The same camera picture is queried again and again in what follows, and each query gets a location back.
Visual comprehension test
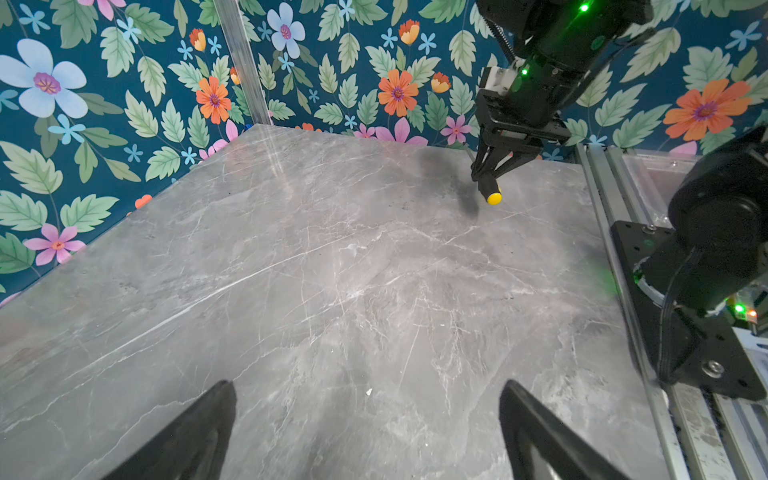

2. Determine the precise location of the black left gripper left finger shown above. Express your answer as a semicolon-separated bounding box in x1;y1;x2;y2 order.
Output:
105;380;237;480

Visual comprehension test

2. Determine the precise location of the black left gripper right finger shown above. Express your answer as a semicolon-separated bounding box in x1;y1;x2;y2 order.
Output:
499;380;626;479

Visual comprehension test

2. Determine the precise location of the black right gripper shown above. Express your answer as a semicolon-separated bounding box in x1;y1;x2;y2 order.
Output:
471;56;591;182

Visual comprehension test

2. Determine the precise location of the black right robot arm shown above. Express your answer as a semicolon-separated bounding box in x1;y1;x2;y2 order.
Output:
471;1;767;311

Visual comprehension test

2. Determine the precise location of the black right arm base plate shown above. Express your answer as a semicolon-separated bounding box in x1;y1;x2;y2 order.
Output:
610;221;767;401

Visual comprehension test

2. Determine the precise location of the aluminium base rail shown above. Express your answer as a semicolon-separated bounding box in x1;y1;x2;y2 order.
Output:
576;145;767;479

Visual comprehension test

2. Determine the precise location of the aluminium left corner post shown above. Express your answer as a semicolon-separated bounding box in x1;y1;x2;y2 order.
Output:
214;0;272;125

